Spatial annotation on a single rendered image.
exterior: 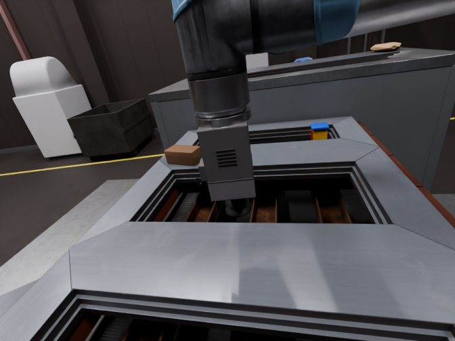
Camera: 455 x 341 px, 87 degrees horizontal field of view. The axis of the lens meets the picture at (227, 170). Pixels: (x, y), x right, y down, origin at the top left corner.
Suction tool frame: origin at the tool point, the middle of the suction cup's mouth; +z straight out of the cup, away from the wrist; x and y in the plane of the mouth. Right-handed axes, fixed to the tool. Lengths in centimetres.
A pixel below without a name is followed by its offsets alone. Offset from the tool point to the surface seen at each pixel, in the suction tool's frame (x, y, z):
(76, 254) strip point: -35.4, -2.8, 9.8
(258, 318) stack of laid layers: 1.6, 10.9, 11.6
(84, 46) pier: -235, -370, -60
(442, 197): 60, -34, 28
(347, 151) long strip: 32, -37, 10
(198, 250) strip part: -9.0, -1.2, 9.7
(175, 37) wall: -97, -391, -51
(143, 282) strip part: -17.5, 5.2, 9.8
